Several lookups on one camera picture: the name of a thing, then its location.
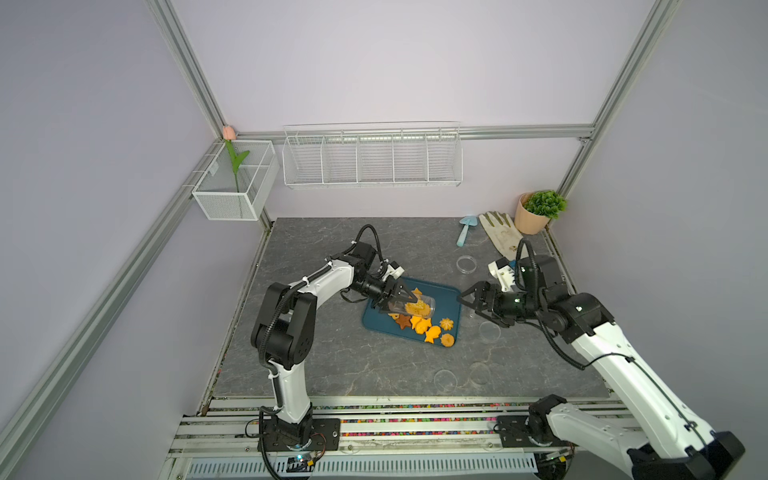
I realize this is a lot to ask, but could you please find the white vented cable duct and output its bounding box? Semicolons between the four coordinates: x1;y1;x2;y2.
184;452;538;479

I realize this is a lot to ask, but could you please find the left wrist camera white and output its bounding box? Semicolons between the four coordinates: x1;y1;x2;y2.
382;262;404;280

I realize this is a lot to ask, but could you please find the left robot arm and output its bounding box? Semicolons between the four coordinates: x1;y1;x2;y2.
250;224;419;446

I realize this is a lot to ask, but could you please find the light blue garden trowel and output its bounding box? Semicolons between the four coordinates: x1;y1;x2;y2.
456;216;479;248

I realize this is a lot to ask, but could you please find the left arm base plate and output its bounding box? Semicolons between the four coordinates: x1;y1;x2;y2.
257;417;341;452

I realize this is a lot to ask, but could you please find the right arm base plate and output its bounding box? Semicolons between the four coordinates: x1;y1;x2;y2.
492;415;569;448

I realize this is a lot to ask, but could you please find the teal plastic tray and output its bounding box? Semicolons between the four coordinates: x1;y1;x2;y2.
362;278;462;348

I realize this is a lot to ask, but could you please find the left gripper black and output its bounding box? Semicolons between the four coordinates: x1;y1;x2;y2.
350;274;417;313

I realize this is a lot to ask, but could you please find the white wire wall shelf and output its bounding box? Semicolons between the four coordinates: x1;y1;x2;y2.
282;121;464;189

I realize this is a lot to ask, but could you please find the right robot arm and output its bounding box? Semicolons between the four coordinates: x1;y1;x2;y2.
457;239;746;479

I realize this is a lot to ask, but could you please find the potted green plant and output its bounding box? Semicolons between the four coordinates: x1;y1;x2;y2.
514;190;568;235

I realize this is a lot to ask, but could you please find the beige gardening glove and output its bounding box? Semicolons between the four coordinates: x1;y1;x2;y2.
478;211;523;261

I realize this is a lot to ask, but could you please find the round brown cookie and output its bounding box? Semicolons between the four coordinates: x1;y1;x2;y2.
441;334;455;348

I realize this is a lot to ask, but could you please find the dark brown star cookie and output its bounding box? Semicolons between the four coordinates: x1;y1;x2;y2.
395;315;412;330

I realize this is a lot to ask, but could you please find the white mesh wall basket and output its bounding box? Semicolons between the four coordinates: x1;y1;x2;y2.
193;140;280;221

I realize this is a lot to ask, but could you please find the orange cookie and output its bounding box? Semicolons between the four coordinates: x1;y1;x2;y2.
424;326;442;344
411;316;432;335

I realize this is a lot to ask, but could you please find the pink artificial tulip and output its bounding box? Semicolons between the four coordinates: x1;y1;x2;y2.
222;125;250;193

